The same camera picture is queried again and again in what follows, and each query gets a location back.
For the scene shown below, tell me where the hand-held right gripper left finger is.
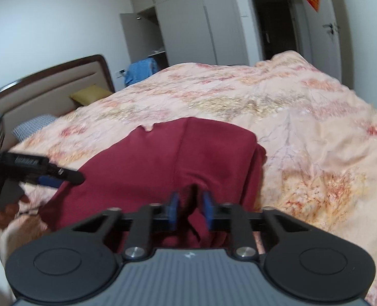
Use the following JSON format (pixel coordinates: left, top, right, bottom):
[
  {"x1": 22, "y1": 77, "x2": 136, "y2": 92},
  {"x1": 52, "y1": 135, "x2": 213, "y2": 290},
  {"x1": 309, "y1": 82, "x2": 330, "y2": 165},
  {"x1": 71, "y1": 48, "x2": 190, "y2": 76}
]
[{"x1": 71, "y1": 192, "x2": 180, "y2": 260}]

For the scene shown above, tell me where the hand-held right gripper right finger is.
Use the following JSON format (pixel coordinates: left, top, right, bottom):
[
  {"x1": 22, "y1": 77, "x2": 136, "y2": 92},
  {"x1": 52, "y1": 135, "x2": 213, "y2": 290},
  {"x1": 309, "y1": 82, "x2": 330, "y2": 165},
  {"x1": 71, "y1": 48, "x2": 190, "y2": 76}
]
[{"x1": 202, "y1": 191, "x2": 307, "y2": 260}]

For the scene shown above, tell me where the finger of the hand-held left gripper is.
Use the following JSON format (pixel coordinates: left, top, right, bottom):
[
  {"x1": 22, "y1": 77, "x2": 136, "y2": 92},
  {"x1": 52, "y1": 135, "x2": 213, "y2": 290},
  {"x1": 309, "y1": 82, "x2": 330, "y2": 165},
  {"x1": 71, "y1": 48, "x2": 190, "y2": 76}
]
[
  {"x1": 46, "y1": 162, "x2": 86, "y2": 186},
  {"x1": 36, "y1": 175, "x2": 65, "y2": 189}
]

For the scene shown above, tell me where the dark red long-sleeved top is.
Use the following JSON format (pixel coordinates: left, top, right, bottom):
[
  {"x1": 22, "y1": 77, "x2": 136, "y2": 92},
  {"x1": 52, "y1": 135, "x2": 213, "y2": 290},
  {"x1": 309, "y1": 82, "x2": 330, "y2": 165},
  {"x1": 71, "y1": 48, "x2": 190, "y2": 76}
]
[{"x1": 38, "y1": 117, "x2": 268, "y2": 250}]

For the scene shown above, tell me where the person's left hand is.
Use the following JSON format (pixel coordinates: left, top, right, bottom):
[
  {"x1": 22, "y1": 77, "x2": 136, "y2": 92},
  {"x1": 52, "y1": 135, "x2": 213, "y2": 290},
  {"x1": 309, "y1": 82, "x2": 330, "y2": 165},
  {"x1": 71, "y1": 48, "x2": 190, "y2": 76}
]
[{"x1": 0, "y1": 178, "x2": 30, "y2": 231}]

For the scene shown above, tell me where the black and white checkered pillow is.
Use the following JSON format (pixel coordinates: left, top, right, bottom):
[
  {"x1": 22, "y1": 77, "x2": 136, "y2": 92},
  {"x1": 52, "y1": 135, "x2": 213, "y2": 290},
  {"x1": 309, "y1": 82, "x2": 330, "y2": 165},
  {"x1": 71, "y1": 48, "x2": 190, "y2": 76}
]
[{"x1": 12, "y1": 114, "x2": 59, "y2": 143}]

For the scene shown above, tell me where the yellow pillow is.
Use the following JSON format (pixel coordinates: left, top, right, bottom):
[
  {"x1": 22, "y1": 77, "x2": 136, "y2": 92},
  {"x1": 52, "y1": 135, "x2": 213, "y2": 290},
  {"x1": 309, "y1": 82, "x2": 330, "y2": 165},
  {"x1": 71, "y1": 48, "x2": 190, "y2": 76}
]
[{"x1": 69, "y1": 84, "x2": 115, "y2": 106}]

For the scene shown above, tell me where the brown padded headboard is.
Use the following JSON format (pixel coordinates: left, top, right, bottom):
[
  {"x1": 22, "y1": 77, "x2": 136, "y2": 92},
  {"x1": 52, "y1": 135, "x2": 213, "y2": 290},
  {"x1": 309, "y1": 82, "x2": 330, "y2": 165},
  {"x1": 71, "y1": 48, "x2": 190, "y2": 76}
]
[{"x1": 0, "y1": 54, "x2": 116, "y2": 154}]

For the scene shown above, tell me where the blue cloth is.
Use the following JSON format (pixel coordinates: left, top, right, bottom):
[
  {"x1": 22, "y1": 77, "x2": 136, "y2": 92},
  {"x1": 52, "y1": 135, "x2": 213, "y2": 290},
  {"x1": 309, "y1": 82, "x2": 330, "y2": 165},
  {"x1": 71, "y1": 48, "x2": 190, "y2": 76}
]
[{"x1": 124, "y1": 58, "x2": 159, "y2": 87}]

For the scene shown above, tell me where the floral peach blanket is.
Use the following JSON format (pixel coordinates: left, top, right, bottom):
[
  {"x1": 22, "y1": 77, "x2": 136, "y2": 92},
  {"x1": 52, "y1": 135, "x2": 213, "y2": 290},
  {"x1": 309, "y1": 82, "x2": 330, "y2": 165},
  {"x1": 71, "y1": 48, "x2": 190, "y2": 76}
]
[{"x1": 0, "y1": 50, "x2": 377, "y2": 306}]

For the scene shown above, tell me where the open grey wardrobe door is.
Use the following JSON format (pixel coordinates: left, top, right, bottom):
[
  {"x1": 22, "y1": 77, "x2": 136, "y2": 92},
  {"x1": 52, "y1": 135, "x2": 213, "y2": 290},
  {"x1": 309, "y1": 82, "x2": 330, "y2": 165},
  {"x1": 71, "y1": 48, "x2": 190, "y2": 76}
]
[{"x1": 119, "y1": 12, "x2": 145, "y2": 66}]

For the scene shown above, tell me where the grey wardrobe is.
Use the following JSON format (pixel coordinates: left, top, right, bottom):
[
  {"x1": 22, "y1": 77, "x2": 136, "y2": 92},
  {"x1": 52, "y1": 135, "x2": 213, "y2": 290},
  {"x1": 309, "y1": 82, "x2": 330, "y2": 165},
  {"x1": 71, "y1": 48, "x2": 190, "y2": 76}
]
[{"x1": 128, "y1": 0, "x2": 263, "y2": 70}]

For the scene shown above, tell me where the white room door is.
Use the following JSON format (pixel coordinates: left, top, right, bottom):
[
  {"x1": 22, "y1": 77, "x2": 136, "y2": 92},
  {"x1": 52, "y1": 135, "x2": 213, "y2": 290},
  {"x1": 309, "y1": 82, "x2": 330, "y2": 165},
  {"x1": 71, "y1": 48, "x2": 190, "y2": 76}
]
[{"x1": 303, "y1": 0, "x2": 343, "y2": 82}]

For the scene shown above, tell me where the metal door handle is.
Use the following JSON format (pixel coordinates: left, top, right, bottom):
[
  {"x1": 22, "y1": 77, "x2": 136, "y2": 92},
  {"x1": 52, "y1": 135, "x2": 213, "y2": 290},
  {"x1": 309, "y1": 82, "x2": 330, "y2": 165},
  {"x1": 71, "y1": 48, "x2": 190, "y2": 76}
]
[{"x1": 322, "y1": 22, "x2": 340, "y2": 35}]

